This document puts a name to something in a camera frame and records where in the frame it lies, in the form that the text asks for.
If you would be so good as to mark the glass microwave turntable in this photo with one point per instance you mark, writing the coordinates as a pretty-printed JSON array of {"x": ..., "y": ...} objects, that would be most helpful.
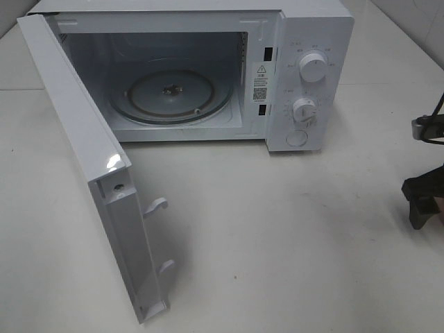
[{"x": 171, "y": 96}]

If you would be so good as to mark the white warning label sticker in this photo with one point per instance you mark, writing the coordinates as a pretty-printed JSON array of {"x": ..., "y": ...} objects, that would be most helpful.
[{"x": 261, "y": 81}]

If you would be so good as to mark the white microwave door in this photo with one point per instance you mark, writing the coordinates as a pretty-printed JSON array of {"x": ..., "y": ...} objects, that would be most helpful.
[{"x": 105, "y": 167}]

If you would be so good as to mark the wrist camera with silver heatsink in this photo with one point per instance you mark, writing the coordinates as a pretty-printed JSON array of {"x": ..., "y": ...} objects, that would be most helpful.
[{"x": 428, "y": 131}]

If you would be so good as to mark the round white door button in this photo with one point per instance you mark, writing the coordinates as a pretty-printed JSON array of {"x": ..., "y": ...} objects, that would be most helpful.
[{"x": 297, "y": 138}]

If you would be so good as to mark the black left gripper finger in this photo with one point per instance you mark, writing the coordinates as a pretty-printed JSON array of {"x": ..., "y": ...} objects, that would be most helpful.
[{"x": 425, "y": 196}]

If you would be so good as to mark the lower white timer knob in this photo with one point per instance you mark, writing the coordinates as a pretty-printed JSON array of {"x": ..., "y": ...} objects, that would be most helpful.
[{"x": 304, "y": 109}]

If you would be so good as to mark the white microwave oven body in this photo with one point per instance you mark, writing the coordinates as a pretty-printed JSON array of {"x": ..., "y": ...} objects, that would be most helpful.
[{"x": 109, "y": 41}]

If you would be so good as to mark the upper white power knob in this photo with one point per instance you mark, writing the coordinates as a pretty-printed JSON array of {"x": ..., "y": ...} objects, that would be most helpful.
[{"x": 313, "y": 66}]

